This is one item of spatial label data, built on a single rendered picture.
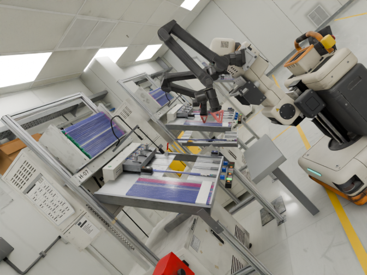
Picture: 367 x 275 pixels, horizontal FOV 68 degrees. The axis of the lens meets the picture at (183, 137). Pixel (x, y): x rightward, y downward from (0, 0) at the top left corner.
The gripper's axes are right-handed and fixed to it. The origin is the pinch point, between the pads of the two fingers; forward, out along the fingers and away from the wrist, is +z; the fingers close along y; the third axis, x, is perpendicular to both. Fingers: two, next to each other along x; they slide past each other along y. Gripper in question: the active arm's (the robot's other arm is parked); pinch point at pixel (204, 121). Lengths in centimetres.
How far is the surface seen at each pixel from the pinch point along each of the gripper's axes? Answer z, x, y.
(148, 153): 12, -37, 49
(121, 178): 19, -47, 78
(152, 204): 23, -18, 102
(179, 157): 20.9, -17.0, 34.3
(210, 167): 21, 10, 54
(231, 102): 51, 10, -395
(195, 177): 21, 2, 69
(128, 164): 12, -45, 69
